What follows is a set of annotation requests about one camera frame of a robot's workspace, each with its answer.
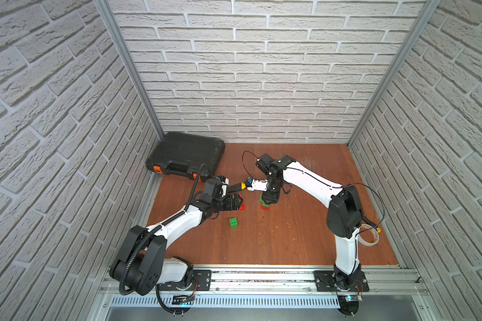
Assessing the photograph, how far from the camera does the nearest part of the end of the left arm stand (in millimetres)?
645

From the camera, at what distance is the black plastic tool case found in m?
1.02

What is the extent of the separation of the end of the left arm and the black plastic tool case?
285mm
